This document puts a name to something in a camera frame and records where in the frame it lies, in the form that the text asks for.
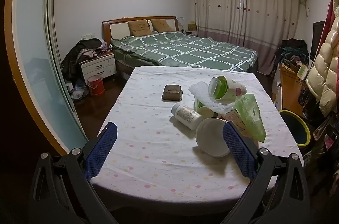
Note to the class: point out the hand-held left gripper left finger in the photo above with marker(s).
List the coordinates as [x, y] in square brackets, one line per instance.
[102, 149]

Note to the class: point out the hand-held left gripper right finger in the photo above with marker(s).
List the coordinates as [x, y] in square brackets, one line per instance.
[238, 149]

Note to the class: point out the large white paper cup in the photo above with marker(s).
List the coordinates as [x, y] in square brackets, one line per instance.
[210, 138]

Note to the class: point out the green plastic bag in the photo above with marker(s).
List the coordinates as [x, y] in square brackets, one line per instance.
[249, 115]

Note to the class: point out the white green packet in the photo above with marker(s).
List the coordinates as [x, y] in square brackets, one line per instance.
[202, 110]

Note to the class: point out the yellow-rimmed trash bin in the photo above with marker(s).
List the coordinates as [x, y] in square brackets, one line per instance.
[294, 128]

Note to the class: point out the green-lined paper cup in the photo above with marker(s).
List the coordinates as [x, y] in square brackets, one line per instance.
[227, 87]

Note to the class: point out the white pill bottle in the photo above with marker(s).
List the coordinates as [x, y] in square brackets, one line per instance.
[185, 115]

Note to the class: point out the white foam sheet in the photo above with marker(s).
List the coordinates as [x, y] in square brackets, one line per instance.
[198, 90]

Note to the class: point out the brown lidded box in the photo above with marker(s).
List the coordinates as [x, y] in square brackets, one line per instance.
[172, 93]

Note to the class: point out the polka-dot white tablecloth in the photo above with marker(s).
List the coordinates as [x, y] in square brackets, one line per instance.
[148, 147]

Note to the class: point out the crumpled plastic bag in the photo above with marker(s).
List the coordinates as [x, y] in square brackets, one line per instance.
[79, 93]

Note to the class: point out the red bucket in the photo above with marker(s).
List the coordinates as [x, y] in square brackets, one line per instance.
[96, 85]

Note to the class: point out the white wooden nightstand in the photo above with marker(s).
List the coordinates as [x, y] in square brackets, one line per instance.
[98, 67]

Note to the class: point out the pink printed bag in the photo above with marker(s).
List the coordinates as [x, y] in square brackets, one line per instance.
[331, 139]

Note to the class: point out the dark clothes pile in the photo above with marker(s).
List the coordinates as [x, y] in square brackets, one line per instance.
[79, 51]

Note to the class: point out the green booklet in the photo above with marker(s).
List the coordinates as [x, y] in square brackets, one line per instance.
[302, 71]

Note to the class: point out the heap of mixed clothes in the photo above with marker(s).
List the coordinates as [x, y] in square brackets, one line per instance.
[291, 51]

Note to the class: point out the bed with green plaid duvet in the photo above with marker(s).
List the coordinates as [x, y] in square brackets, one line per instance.
[185, 49]

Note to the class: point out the frosted glass wardrobe door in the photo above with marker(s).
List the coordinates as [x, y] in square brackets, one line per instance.
[34, 54]

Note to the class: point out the cream puffer jacket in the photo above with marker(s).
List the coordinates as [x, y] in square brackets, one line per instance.
[325, 67]

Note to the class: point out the tan pillow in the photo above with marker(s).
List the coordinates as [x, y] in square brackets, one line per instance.
[162, 25]
[139, 27]

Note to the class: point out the yellow tissue box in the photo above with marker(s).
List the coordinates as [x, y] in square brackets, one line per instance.
[192, 26]

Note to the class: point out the pink and cream curtain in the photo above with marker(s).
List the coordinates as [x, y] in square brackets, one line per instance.
[238, 14]

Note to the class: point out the black television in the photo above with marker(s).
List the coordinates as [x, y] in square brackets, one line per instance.
[317, 38]

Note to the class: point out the red puffer jacket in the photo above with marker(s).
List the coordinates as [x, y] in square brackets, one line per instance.
[331, 17]

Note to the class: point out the white wall socket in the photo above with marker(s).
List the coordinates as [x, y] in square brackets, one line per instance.
[88, 36]

